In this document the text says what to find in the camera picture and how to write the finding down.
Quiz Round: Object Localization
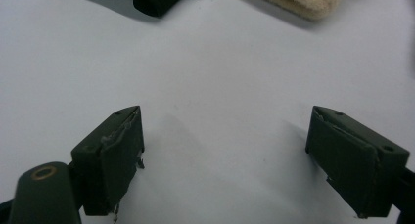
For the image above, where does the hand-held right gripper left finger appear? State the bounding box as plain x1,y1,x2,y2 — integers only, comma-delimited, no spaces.
70,105,146,217

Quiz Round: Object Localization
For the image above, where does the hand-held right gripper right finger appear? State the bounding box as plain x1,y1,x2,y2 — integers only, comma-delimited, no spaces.
305,105,410,219

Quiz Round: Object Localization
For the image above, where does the black glove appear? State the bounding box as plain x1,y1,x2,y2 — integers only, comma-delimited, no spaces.
132,0,208,19

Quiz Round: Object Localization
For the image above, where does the plain beige knit glove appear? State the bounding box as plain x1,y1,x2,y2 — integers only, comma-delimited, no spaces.
241,0,352,22

